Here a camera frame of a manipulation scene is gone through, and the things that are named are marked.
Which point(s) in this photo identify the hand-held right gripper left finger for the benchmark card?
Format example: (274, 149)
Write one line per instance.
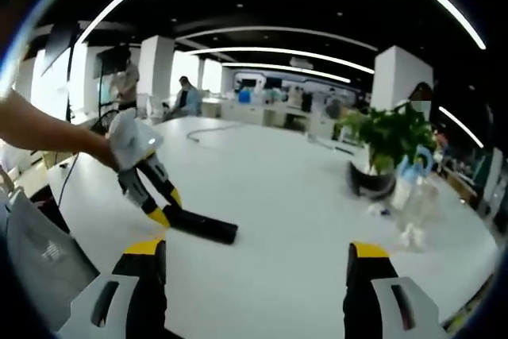
(139, 299)

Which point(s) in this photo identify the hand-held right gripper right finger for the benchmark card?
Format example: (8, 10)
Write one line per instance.
(369, 299)

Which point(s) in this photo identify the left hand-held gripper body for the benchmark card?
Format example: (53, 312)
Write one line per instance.
(133, 140)

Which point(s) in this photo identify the black remote control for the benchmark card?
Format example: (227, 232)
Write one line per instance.
(210, 228)

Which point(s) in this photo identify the crumpled white tissue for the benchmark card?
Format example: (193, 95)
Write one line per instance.
(413, 236)

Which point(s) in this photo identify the black monitor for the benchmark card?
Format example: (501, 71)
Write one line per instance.
(107, 63)

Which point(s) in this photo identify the clear plastic bottle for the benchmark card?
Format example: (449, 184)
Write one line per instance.
(416, 208)
(416, 164)

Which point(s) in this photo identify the grey mesh chair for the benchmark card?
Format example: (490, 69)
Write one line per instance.
(43, 259)

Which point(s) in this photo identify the green potted plant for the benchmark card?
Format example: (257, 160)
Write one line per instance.
(393, 132)

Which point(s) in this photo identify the ceiling air conditioner unit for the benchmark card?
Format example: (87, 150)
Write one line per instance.
(301, 62)

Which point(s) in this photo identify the white square pillar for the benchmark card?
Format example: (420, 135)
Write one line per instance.
(397, 73)

